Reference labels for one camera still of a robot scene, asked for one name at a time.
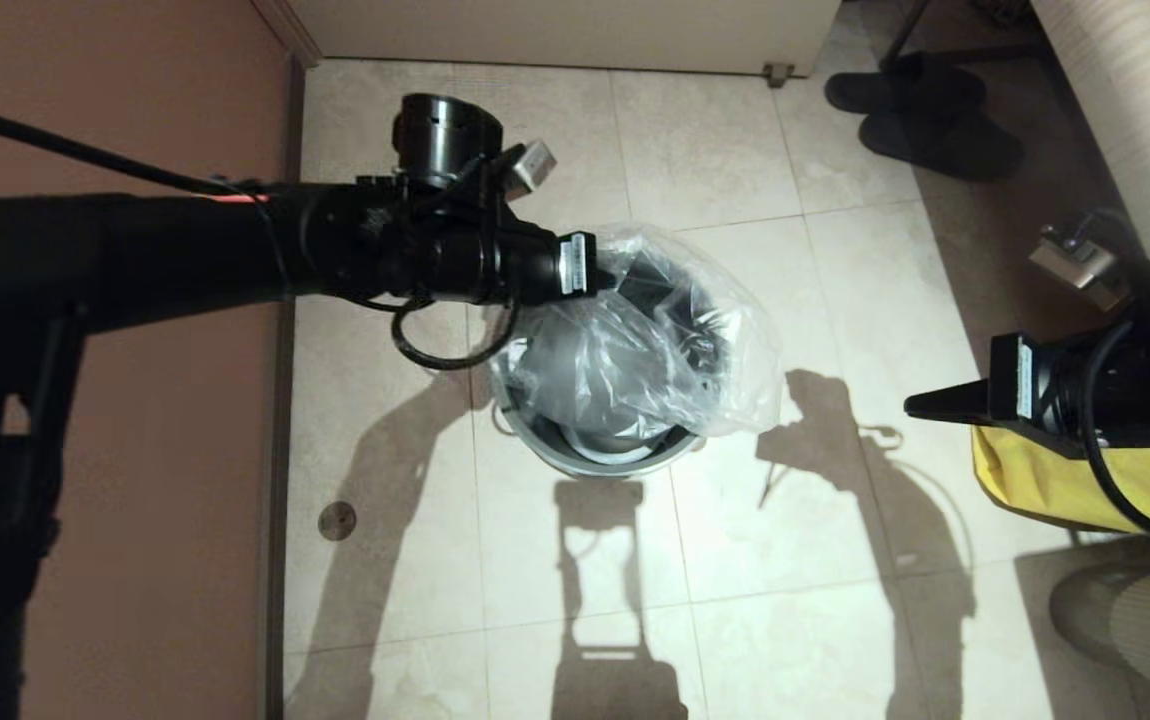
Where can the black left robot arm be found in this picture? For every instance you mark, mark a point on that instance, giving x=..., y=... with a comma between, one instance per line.
x=135, y=250

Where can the round metal floor drain cover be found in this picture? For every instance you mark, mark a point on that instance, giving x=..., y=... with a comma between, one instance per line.
x=337, y=520

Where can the black slipper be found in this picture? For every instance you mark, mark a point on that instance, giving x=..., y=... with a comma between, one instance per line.
x=895, y=88
x=945, y=148

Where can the grey round trash bin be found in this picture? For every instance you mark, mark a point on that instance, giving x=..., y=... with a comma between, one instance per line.
x=625, y=468

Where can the yellow cloth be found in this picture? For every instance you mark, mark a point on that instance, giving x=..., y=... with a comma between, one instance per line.
x=1035, y=480

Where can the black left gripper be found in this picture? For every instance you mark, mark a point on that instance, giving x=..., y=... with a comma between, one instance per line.
x=525, y=265

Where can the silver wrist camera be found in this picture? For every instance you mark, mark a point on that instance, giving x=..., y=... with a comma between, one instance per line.
x=1075, y=262
x=533, y=165

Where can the white door frame trim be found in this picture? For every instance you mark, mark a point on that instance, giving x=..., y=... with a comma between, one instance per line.
x=287, y=28

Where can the clear plastic trash bag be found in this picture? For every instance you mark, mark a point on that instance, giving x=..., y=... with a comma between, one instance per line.
x=615, y=380

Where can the white door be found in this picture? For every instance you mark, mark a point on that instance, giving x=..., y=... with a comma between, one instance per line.
x=555, y=35

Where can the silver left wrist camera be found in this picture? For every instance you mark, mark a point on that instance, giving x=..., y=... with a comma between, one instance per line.
x=533, y=165

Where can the metal door stop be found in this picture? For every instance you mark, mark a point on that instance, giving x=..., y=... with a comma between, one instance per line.
x=778, y=73

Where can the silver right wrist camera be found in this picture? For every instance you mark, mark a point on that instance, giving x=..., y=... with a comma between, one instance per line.
x=1075, y=262

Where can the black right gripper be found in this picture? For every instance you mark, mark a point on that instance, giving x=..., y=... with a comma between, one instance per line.
x=1055, y=390

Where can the thin dark metal leg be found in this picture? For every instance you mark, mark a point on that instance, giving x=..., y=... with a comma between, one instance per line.
x=907, y=30

